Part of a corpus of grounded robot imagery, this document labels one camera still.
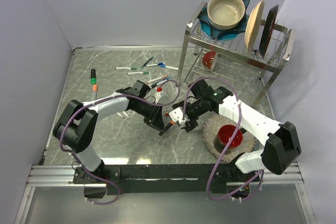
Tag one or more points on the green capped marker left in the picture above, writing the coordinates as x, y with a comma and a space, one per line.
125, 68

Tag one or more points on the green capped marker right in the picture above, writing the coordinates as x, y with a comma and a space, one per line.
137, 73

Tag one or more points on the steel dish rack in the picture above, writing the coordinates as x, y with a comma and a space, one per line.
247, 71

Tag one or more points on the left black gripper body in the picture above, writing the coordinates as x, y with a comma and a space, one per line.
149, 112

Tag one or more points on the green capped marker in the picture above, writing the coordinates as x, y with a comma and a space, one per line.
125, 68
137, 73

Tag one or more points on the black green highlighter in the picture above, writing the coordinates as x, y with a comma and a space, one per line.
93, 78

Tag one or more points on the red black mug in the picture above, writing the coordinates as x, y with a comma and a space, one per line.
223, 136

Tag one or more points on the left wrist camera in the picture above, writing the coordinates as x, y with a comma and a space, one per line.
160, 94

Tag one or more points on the small red bowl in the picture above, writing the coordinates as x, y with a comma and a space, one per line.
209, 60

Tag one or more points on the teal star shaped plate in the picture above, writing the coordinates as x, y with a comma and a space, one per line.
222, 35

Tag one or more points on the blue capped white marker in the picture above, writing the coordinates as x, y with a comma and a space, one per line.
161, 64

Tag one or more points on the speckled grey plate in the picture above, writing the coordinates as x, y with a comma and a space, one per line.
210, 129

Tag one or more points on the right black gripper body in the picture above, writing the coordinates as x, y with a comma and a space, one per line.
194, 110

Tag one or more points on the beige ceramic bowl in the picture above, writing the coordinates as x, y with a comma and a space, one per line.
225, 14

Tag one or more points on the black plate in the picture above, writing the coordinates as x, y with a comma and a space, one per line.
268, 29

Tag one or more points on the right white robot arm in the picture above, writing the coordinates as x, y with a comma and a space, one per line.
280, 141

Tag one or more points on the black base bar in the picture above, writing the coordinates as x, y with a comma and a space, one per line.
171, 178

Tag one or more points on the dark blue pen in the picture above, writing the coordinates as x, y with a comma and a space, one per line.
159, 83

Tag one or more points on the beige plate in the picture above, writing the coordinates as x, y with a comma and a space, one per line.
253, 24

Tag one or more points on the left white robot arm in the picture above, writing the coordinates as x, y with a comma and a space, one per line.
76, 126

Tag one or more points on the black orange highlighter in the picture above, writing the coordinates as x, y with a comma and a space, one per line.
170, 124

